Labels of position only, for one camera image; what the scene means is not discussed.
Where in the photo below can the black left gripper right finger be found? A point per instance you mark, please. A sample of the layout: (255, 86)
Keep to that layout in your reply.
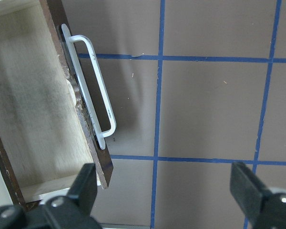
(263, 206)

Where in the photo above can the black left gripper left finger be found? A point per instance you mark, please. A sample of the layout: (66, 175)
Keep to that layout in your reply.
(71, 211)

